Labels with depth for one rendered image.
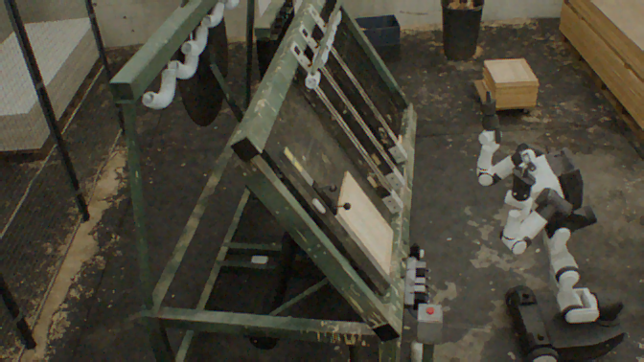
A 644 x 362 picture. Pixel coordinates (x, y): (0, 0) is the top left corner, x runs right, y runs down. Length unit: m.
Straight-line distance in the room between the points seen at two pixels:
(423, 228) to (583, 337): 1.56
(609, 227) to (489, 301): 1.30
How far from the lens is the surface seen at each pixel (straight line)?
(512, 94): 6.41
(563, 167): 3.40
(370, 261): 3.21
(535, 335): 4.10
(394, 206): 3.74
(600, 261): 5.01
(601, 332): 4.28
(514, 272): 4.76
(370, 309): 3.09
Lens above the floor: 3.28
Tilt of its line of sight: 36 degrees down
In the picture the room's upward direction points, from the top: 4 degrees counter-clockwise
